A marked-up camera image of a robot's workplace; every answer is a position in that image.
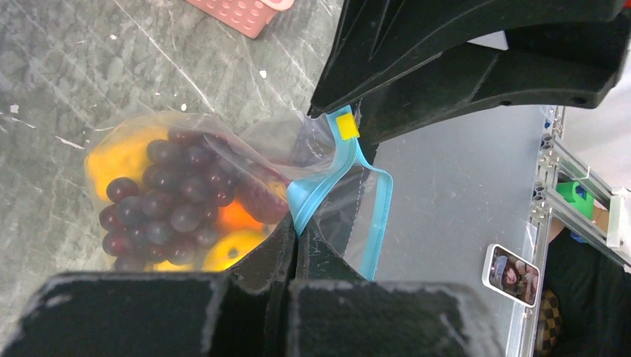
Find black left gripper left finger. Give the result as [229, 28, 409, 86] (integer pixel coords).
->
[1, 217, 296, 356]

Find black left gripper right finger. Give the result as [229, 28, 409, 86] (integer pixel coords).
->
[295, 222, 503, 356]

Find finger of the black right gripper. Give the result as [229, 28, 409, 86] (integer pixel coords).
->
[309, 1, 625, 116]
[359, 19, 630, 144]

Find yellow bell pepper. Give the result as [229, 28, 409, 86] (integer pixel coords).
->
[144, 260, 194, 272]

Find orange fruit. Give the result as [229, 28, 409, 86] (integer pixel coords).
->
[215, 200, 263, 233]

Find dark red grape bunch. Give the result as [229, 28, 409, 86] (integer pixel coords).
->
[98, 128, 243, 271]

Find clear zip top bag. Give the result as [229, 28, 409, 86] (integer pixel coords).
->
[84, 106, 393, 279]

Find yellow mango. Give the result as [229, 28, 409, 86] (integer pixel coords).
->
[84, 126, 167, 202]

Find yellow lemon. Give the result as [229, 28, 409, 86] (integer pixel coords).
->
[202, 230, 266, 272]

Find dark red plum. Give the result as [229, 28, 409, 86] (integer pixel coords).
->
[236, 163, 289, 225]

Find pink perforated plastic basket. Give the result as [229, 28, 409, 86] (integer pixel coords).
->
[187, 0, 295, 39]

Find green plastic object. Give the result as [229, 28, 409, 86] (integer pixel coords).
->
[556, 181, 595, 220]

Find white framed smartphone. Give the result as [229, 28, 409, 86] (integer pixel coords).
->
[481, 243, 540, 308]

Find aluminium frame extrusion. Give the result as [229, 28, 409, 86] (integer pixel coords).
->
[513, 114, 630, 356]

